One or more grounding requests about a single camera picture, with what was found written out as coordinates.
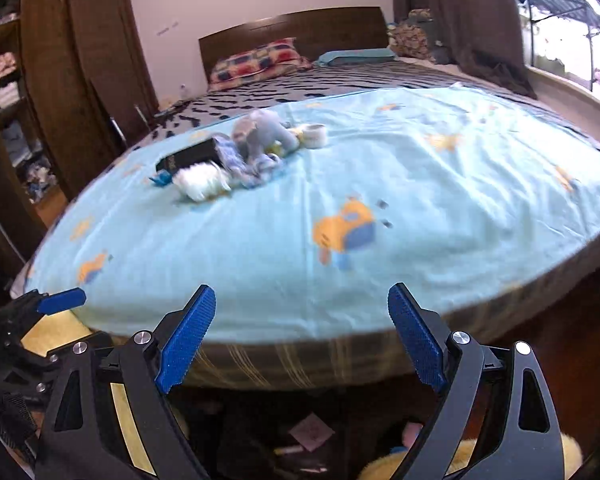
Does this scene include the folded clothes in wardrobe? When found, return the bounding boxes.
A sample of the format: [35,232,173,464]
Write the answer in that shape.
[0,52,58,203]

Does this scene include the white tissue wad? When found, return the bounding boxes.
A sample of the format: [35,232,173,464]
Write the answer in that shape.
[172,162,232,203]

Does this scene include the pink paper note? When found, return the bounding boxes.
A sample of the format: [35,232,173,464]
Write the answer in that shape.
[288,412,334,454]

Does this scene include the teal pillow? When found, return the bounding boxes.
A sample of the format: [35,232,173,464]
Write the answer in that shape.
[314,49,397,67]

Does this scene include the patchwork pillow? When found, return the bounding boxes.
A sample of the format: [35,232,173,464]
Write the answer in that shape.
[209,37,314,86]

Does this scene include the blue white patterned cloth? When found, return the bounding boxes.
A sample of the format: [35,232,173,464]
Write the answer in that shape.
[214,135,284,189]

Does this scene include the metal rack outside window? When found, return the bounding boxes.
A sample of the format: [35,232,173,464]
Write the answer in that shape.
[517,0,600,96]

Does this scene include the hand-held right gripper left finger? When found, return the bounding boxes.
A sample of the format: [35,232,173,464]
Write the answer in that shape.
[35,285,216,480]

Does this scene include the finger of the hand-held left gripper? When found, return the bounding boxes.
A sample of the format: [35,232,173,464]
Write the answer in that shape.
[0,287,87,333]
[5,345,61,396]

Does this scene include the wooden bed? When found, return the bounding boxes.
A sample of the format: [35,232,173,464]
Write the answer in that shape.
[10,7,600,392]

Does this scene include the brown curtain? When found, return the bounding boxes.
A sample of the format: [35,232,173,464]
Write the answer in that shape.
[391,0,539,100]

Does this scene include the small yellow toy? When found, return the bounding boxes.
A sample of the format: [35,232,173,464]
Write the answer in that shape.
[266,129,304,157]

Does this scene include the brown patterned cushion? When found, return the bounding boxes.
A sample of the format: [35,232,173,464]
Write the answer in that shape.
[387,8,440,64]

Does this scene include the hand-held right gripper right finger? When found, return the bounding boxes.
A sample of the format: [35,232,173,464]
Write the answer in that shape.
[388,282,566,480]

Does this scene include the black box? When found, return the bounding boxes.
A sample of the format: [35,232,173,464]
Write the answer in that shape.
[155,137,222,173]

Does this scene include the white plastic spool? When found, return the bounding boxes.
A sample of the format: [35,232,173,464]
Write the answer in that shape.
[300,124,328,149]

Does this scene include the brown wooden wardrobe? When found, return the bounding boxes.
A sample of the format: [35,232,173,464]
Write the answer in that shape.
[0,0,159,271]

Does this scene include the light blue printed sheet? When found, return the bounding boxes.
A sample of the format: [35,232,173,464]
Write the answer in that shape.
[24,87,600,347]

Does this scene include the grey black patterned blanket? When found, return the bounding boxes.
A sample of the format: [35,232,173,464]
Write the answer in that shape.
[130,60,600,166]

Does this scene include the blue plush elephant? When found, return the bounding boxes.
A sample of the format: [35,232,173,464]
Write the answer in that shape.
[231,110,301,166]

